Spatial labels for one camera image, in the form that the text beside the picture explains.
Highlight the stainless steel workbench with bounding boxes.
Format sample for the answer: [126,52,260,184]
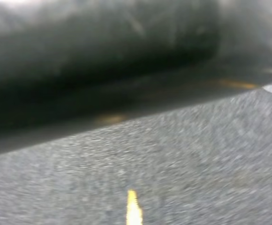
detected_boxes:
[0,46,272,160]

